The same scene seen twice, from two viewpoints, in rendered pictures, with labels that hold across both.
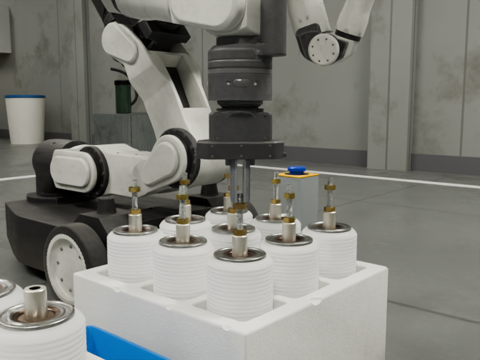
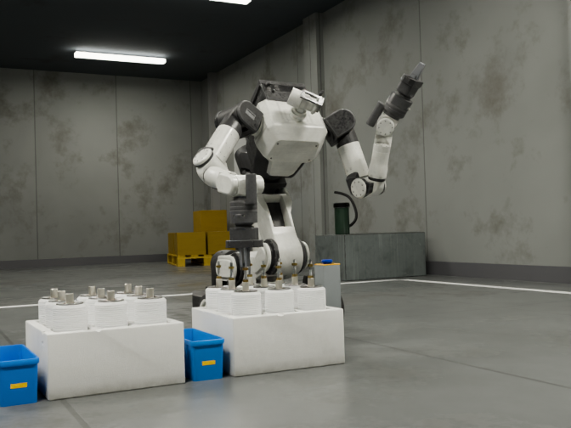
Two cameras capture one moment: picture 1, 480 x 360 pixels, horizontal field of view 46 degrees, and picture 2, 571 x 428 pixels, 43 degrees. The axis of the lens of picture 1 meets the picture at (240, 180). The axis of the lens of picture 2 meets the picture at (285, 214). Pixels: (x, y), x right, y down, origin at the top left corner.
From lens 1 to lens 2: 1.66 m
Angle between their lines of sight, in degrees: 24
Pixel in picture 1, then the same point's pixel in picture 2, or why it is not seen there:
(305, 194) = (328, 275)
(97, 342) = (194, 335)
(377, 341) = (336, 348)
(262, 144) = (249, 241)
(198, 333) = (223, 322)
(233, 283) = (237, 301)
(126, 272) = (211, 305)
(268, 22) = (246, 191)
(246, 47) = (240, 201)
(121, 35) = not seen: hidden behind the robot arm
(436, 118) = not seen: outside the picture
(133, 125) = (347, 245)
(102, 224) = not seen: hidden behind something
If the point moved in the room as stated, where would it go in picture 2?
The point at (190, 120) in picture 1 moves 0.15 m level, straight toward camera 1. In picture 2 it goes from (277, 233) to (264, 234)
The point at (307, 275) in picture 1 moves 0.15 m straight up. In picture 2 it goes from (281, 304) to (279, 256)
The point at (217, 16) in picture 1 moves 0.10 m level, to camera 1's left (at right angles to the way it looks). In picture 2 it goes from (228, 189) to (200, 191)
